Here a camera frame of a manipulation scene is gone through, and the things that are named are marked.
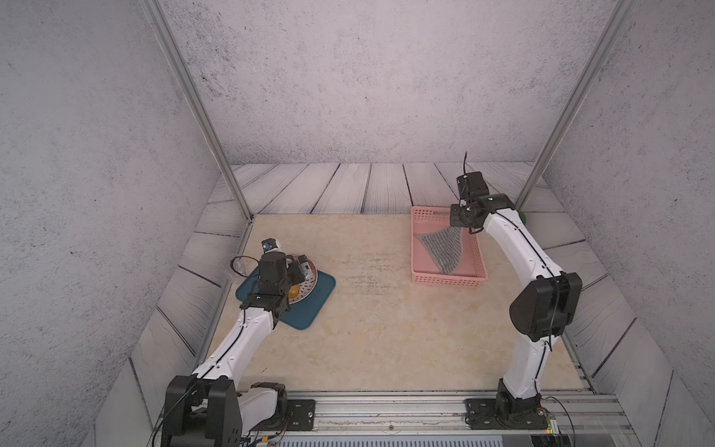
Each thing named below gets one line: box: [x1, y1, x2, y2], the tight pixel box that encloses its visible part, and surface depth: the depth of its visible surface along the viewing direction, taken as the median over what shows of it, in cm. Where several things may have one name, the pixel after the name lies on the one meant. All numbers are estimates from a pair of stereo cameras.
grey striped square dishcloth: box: [413, 226, 463, 275], surface depth 110 cm
